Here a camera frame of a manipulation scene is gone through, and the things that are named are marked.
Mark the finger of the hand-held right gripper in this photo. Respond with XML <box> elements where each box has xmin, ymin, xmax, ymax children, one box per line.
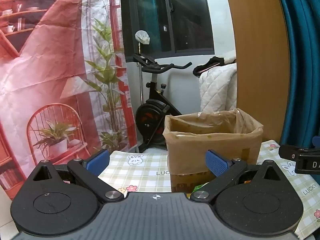
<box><xmin>279</xmin><ymin>144</ymin><xmax>300</xmax><ymax>159</ymax></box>

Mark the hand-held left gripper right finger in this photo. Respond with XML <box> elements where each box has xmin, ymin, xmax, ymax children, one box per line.
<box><xmin>190</xmin><ymin>150</ymin><xmax>288</xmax><ymax>203</ymax></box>

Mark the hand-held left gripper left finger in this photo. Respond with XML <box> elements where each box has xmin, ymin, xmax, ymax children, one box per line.
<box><xmin>26</xmin><ymin>149</ymin><xmax>125</xmax><ymax>204</ymax></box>

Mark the brown paper bag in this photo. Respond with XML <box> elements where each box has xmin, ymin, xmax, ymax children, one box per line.
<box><xmin>163</xmin><ymin>108</ymin><xmax>264</xmax><ymax>193</ymax></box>

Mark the green snack packet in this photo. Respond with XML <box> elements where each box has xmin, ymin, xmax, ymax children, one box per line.
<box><xmin>191</xmin><ymin>183</ymin><xmax>209</xmax><ymax>193</ymax></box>

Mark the checkered bunny tablecloth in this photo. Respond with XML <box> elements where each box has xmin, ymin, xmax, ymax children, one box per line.
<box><xmin>97</xmin><ymin>140</ymin><xmax>320</xmax><ymax>240</ymax></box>

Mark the black exercise bike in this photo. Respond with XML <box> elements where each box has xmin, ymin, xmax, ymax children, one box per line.
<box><xmin>132</xmin><ymin>53</ymin><xmax>193</xmax><ymax>153</ymax></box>

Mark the white quilted blanket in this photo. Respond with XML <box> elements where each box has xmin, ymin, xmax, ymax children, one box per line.
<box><xmin>199</xmin><ymin>50</ymin><xmax>237</xmax><ymax>114</ymax></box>

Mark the wooden panel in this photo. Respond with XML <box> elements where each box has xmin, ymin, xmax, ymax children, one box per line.
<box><xmin>222</xmin><ymin>0</ymin><xmax>290</xmax><ymax>143</ymax></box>

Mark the teal curtain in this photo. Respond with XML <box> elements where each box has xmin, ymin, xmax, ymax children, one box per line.
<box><xmin>274</xmin><ymin>0</ymin><xmax>320</xmax><ymax>150</ymax></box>

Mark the black and pink garment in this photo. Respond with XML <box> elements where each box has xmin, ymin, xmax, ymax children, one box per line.
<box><xmin>193</xmin><ymin>57</ymin><xmax>225</xmax><ymax>77</ymax></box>

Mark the red printed backdrop cloth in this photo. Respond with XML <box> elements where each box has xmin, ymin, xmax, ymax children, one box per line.
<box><xmin>0</xmin><ymin>0</ymin><xmax>138</xmax><ymax>200</ymax></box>

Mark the pole with white cover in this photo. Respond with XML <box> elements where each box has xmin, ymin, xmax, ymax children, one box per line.
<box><xmin>134</xmin><ymin>30</ymin><xmax>151</xmax><ymax>103</ymax></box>

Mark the dark glass window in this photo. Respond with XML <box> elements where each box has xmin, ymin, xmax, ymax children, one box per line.
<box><xmin>130</xmin><ymin>0</ymin><xmax>215</xmax><ymax>58</ymax></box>

